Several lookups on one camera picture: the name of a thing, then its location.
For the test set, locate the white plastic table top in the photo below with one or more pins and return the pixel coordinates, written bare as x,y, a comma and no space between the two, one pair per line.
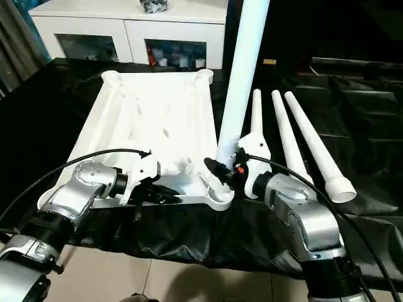
141,126

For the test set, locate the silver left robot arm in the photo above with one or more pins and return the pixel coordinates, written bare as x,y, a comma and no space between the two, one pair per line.
72,198

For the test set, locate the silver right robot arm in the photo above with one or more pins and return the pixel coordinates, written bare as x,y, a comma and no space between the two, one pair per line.
315,220

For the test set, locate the small white jar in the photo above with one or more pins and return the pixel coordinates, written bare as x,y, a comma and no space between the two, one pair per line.
184,61
162,61
199,63

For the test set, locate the small tan label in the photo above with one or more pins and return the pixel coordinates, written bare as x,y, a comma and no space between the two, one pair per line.
270,61

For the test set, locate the black work mat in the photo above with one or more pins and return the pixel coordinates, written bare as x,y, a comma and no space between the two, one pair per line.
346,119

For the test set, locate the red bottle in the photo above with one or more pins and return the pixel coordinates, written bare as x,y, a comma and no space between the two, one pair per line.
150,56

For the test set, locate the dark low shelf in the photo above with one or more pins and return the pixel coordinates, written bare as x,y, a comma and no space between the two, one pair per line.
355,64

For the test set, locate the white glass-door cabinet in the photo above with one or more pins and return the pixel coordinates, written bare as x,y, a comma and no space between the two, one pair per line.
126,28

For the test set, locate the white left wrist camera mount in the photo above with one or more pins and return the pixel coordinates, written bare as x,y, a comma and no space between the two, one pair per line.
141,170

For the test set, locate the dark metal stand frame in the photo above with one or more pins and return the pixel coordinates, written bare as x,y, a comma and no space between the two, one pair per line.
58,269

